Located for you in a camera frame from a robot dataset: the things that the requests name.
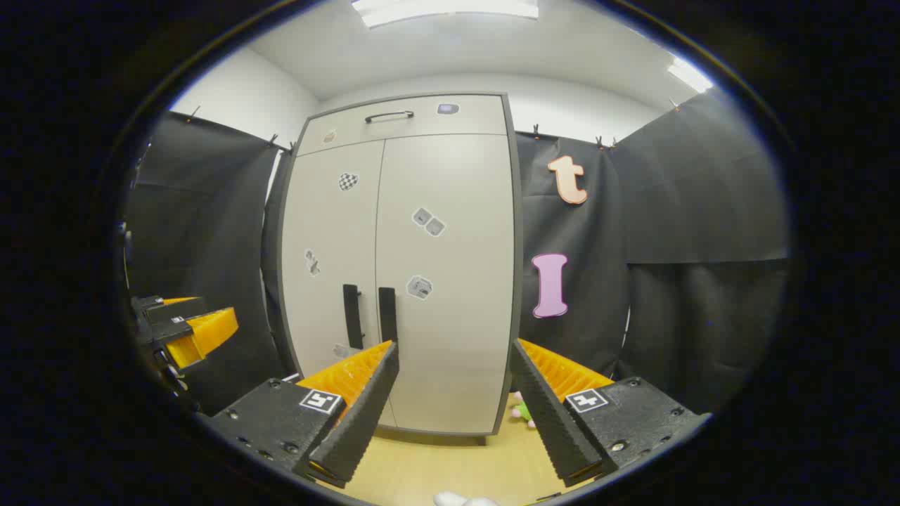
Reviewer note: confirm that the green and pink plush toy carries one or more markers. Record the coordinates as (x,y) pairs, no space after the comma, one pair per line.
(522,411)

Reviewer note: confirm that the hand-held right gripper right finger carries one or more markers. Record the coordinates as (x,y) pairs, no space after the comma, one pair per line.
(548,422)

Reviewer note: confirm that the ceiling light panel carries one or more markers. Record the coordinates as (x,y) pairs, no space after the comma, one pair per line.
(690,74)
(443,8)

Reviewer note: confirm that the grey double-door shoe cabinet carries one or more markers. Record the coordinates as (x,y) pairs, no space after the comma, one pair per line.
(464,116)

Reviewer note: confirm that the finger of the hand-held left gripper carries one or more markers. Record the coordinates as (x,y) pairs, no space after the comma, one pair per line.
(172,306)
(204,334)

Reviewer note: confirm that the black backdrop cloth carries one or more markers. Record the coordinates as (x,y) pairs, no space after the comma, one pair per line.
(211,225)
(689,211)

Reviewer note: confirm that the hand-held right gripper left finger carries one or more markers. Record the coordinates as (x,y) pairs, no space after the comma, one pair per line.
(365,414)

